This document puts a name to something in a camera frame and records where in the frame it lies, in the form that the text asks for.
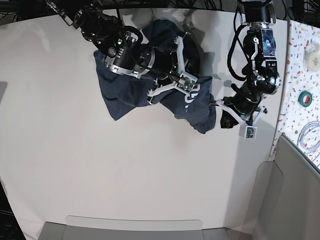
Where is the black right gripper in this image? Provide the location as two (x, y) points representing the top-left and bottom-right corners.
(147, 48), (179, 80)

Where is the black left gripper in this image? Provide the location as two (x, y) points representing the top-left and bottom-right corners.
(220, 83), (262, 129)

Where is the dark blue t-shirt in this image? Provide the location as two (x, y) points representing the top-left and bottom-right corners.
(93, 19), (217, 135)

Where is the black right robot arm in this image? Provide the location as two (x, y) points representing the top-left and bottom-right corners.
(46, 0), (180, 82)

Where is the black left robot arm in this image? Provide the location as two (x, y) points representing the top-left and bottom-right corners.
(220, 0), (281, 129)

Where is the terrazzo pattern side table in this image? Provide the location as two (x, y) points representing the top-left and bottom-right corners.
(269, 20), (320, 167)

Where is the green tape roll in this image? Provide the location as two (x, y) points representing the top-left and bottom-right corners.
(298, 91), (313, 108)

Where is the grey bin right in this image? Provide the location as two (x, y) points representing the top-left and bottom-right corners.
(241, 135), (320, 240)

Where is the grey bin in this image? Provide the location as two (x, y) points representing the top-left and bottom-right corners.
(241, 135), (320, 240)
(38, 215), (229, 240)

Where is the grey bin bottom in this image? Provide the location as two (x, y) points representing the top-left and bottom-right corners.
(38, 215), (229, 240)

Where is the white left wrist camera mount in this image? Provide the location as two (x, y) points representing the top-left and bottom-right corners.
(209, 99), (268, 140)

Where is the coiled grey cable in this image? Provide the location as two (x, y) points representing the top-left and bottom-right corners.
(296, 120), (320, 153)

